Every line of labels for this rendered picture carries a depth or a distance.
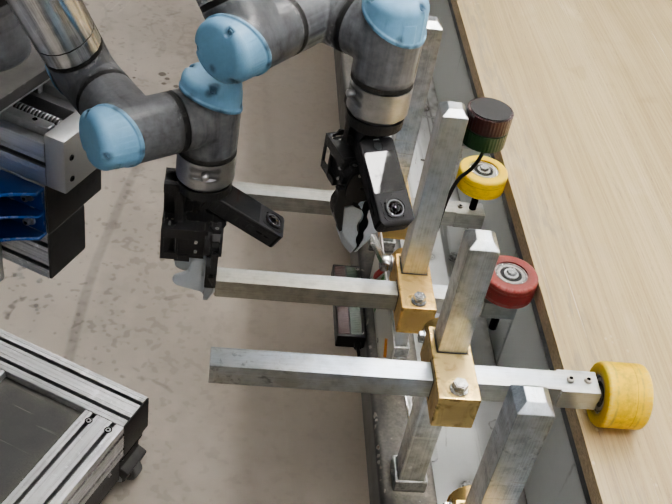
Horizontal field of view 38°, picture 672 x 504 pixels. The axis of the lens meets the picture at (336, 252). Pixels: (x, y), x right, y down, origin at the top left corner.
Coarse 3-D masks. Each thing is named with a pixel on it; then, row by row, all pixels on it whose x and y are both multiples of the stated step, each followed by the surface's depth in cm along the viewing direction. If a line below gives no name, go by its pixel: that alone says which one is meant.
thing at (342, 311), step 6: (336, 270) 166; (342, 270) 166; (336, 276) 165; (342, 276) 165; (342, 306) 160; (342, 312) 159; (342, 318) 158; (348, 318) 158; (342, 324) 157; (348, 324) 157; (342, 330) 156; (348, 330) 156
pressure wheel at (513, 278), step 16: (512, 256) 143; (496, 272) 140; (512, 272) 139; (528, 272) 141; (496, 288) 138; (512, 288) 137; (528, 288) 138; (496, 304) 139; (512, 304) 139; (496, 320) 145
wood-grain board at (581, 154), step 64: (512, 0) 210; (576, 0) 215; (640, 0) 220; (512, 64) 188; (576, 64) 192; (640, 64) 196; (512, 128) 171; (576, 128) 174; (640, 128) 177; (512, 192) 156; (576, 192) 159; (640, 192) 161; (576, 256) 146; (640, 256) 148; (576, 320) 135; (640, 320) 137; (576, 448) 121; (640, 448) 119
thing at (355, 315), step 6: (348, 270) 167; (354, 270) 167; (348, 276) 165; (354, 276) 166; (354, 312) 159; (360, 312) 159; (354, 318) 158; (360, 318) 158; (354, 324) 157; (360, 324) 157; (354, 330) 156; (360, 330) 156
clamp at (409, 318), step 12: (396, 252) 147; (396, 264) 144; (396, 276) 143; (408, 276) 142; (420, 276) 142; (408, 288) 140; (420, 288) 140; (432, 288) 141; (408, 300) 138; (432, 300) 139; (396, 312) 140; (408, 312) 137; (420, 312) 137; (432, 312) 138; (396, 324) 140; (408, 324) 139; (420, 324) 139
